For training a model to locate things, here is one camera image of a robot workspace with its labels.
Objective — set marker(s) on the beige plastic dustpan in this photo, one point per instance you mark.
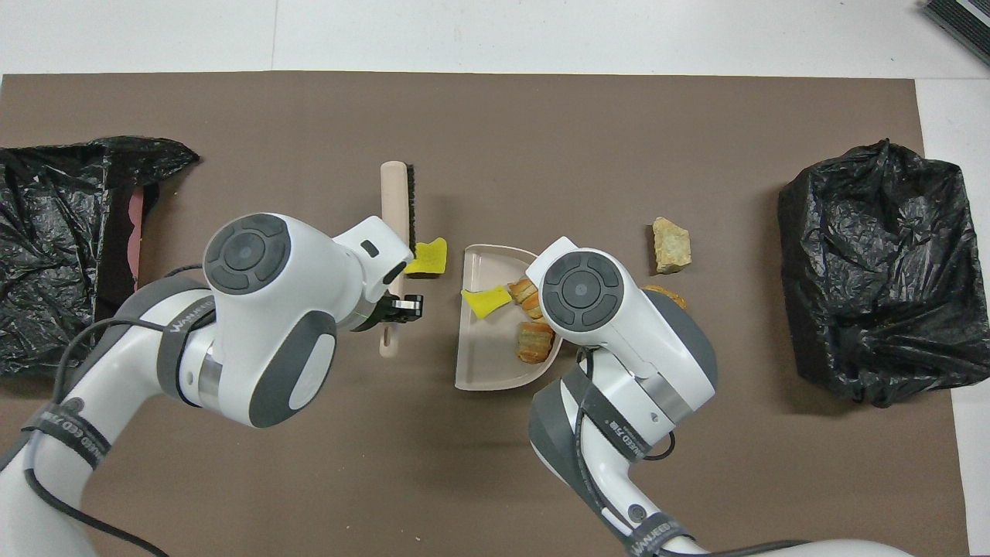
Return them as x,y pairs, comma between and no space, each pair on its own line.
487,356

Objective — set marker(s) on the toy croissant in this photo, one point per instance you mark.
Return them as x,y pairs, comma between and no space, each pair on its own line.
524,298
534,343

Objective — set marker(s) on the black bag bin pink inside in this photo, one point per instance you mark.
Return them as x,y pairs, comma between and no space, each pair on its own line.
46,186

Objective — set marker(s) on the beige hand brush black bristles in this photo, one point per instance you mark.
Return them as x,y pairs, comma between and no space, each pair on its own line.
393,193

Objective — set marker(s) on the large yellow sponge piece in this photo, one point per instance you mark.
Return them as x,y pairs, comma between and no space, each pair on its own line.
427,257

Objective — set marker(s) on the pale bread chunk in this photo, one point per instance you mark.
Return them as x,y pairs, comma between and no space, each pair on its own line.
670,246

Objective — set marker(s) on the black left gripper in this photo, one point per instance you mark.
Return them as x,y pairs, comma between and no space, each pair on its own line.
410,306

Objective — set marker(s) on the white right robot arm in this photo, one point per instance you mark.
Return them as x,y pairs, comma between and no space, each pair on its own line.
619,333

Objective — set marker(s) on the brown table mat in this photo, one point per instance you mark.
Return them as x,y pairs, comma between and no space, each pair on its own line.
495,116

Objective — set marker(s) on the brown bread roll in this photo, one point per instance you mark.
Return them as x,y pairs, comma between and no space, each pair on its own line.
671,295

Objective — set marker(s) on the black bag lined bin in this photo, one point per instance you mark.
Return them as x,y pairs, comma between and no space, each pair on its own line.
874,271

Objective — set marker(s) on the small yellow sponge wedge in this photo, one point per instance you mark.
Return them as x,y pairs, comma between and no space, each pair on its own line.
486,302

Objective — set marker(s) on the dark ribbed device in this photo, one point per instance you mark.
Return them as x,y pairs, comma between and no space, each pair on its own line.
963,22

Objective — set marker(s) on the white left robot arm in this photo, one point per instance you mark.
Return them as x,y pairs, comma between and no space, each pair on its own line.
271,348

